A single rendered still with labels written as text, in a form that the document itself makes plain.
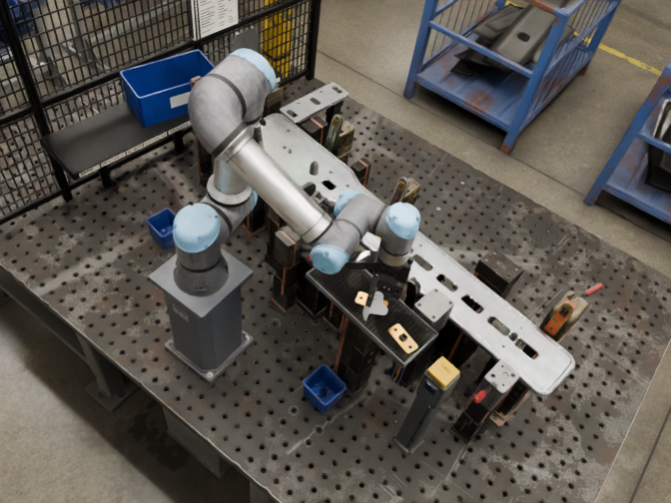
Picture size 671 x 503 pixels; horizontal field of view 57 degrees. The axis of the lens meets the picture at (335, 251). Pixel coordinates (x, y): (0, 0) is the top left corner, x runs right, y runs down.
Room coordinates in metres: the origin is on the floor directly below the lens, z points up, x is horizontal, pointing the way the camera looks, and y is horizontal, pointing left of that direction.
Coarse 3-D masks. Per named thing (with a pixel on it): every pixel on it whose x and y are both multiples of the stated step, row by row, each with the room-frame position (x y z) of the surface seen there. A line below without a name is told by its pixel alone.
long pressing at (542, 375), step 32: (288, 128) 1.76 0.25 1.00; (288, 160) 1.59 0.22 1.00; (320, 160) 1.62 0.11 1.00; (448, 256) 1.28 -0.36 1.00; (480, 288) 1.17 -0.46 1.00; (480, 320) 1.05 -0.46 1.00; (512, 320) 1.07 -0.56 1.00; (512, 352) 0.96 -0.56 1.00; (544, 352) 0.98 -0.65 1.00; (544, 384) 0.87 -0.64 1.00
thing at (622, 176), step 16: (656, 96) 2.67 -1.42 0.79; (640, 112) 2.68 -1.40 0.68; (656, 112) 3.45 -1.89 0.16; (640, 128) 2.66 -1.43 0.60; (656, 128) 3.17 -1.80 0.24; (624, 144) 2.67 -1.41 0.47; (640, 144) 3.10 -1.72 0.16; (656, 144) 2.61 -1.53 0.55; (608, 160) 2.69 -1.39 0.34; (624, 160) 2.92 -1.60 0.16; (640, 160) 2.95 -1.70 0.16; (656, 160) 2.91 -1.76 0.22; (608, 176) 2.66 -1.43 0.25; (624, 176) 2.78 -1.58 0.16; (640, 176) 2.80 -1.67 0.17; (656, 176) 2.77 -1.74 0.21; (592, 192) 2.68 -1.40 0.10; (608, 192) 2.64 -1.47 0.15; (624, 192) 2.61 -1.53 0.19; (640, 192) 2.67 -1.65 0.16; (656, 192) 2.69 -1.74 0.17; (640, 208) 2.55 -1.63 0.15; (656, 208) 2.53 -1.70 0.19
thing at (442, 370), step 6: (438, 360) 0.80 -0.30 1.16; (444, 360) 0.80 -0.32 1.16; (432, 366) 0.78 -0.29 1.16; (438, 366) 0.78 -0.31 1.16; (444, 366) 0.78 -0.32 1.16; (450, 366) 0.79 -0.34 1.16; (432, 372) 0.76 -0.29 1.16; (438, 372) 0.77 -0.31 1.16; (444, 372) 0.77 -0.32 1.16; (450, 372) 0.77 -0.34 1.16; (456, 372) 0.77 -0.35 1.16; (438, 378) 0.75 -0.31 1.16; (444, 378) 0.75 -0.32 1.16; (450, 378) 0.75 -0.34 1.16; (444, 384) 0.74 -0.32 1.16
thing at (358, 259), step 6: (354, 252) 0.97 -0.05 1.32; (360, 252) 0.97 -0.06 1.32; (366, 252) 0.97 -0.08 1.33; (372, 252) 0.96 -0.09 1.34; (354, 258) 0.95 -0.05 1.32; (360, 258) 0.95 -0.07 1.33; (366, 258) 0.94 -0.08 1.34; (372, 258) 0.94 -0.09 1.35; (348, 264) 0.94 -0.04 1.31; (354, 264) 0.94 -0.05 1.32; (360, 264) 0.93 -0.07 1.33; (366, 264) 0.93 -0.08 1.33; (372, 264) 0.93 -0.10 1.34; (378, 264) 0.92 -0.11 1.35
